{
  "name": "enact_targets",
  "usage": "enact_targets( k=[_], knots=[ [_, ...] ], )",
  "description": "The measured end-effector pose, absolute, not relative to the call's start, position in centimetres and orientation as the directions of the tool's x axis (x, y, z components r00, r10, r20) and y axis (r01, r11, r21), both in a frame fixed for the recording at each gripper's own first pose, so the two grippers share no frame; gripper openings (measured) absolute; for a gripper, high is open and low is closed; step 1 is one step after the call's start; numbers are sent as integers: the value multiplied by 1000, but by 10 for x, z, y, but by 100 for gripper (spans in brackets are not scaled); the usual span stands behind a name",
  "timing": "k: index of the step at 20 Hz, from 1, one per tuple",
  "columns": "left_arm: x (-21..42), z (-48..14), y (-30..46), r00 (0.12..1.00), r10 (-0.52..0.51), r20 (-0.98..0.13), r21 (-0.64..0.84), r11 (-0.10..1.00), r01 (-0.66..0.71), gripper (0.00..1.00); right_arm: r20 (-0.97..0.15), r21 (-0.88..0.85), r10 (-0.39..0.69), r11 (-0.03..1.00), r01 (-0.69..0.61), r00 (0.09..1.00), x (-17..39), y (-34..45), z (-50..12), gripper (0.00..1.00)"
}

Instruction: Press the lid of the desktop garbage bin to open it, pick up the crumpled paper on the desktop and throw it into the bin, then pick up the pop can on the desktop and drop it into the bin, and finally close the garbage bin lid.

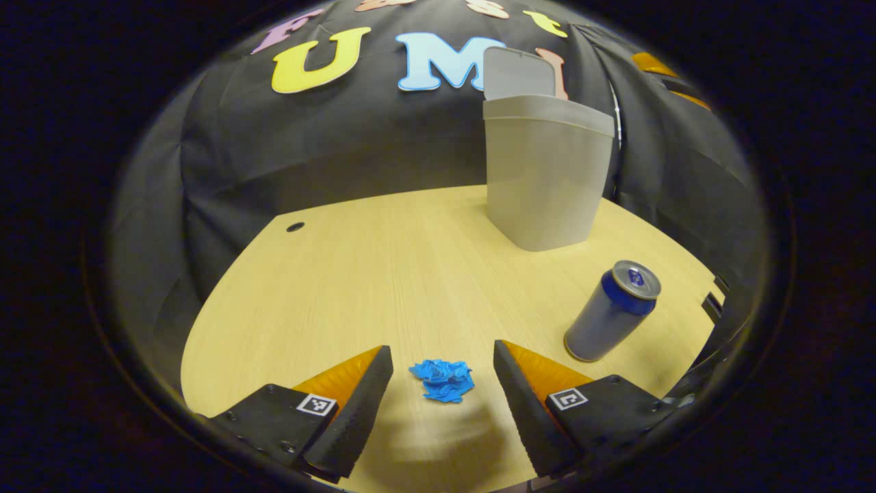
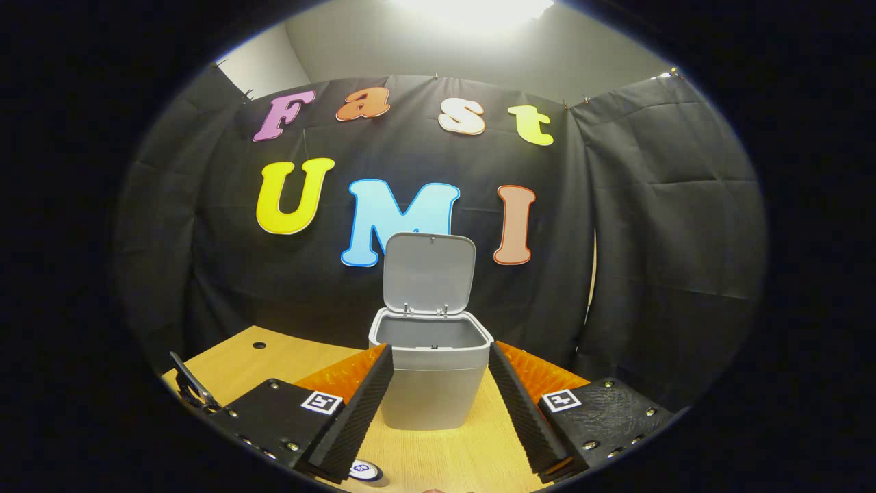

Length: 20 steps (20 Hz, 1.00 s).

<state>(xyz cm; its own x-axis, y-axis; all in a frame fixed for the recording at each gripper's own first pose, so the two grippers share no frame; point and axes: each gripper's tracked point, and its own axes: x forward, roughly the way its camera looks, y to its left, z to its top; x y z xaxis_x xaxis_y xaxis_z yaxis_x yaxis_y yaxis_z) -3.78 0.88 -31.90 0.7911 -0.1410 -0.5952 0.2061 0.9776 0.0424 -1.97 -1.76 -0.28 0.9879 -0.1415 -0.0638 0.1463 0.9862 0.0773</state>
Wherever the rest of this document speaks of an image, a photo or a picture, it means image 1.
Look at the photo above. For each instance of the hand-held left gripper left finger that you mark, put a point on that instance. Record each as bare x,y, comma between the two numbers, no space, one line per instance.
356,418

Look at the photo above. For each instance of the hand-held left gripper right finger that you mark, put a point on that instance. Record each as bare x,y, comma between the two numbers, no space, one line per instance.
527,418

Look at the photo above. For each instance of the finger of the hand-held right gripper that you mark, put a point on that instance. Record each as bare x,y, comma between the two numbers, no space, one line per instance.
691,100
650,64

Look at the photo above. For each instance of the blue paper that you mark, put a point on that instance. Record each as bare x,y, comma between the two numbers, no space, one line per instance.
443,380

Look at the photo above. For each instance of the blue grey pop can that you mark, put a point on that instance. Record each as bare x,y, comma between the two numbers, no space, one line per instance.
606,318

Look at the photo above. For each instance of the grey desktop garbage bin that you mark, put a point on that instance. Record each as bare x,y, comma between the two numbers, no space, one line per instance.
544,178

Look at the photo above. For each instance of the wooden desktop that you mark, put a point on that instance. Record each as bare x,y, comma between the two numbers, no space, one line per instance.
383,287

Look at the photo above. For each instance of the black backdrop cloth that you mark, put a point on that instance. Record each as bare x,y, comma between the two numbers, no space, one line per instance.
308,150

